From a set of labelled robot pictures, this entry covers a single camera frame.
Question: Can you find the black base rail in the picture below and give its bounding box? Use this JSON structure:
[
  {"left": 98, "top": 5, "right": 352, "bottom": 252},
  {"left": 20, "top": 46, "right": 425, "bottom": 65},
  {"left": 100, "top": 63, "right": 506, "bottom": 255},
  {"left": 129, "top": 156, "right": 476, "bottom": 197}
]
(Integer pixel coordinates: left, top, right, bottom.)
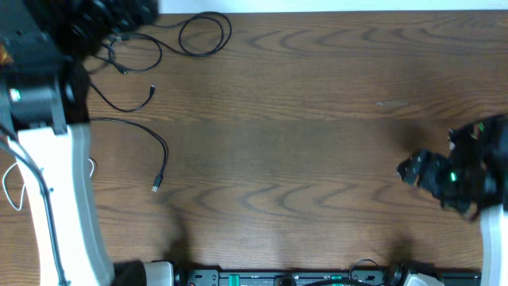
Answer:
[{"left": 173, "top": 259, "right": 481, "bottom": 286}]

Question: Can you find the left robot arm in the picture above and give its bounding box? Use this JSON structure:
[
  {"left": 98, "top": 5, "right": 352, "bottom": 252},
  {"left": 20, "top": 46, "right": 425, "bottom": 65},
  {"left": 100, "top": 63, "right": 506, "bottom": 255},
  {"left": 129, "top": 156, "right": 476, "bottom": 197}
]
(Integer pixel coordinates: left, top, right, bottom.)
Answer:
[{"left": 1, "top": 0, "right": 175, "bottom": 285}]

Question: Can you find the white usb cable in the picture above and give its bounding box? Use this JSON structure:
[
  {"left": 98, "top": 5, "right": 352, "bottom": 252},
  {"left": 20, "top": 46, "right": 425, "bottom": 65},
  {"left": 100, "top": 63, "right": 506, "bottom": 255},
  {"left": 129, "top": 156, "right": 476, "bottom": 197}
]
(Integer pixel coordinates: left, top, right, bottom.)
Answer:
[{"left": 1, "top": 157, "right": 96, "bottom": 212}]

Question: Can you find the short black usb cable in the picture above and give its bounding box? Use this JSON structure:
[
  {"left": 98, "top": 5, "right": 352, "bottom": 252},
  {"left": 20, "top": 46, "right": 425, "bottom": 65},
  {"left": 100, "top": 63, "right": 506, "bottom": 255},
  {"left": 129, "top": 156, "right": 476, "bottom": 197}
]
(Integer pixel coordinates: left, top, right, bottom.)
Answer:
[{"left": 87, "top": 81, "right": 170, "bottom": 193}]

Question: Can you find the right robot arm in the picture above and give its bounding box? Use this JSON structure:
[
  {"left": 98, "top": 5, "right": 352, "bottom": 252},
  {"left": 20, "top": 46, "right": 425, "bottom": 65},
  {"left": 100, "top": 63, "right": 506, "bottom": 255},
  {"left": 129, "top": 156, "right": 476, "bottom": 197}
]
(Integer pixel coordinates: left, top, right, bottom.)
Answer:
[{"left": 397, "top": 114, "right": 507, "bottom": 285}]

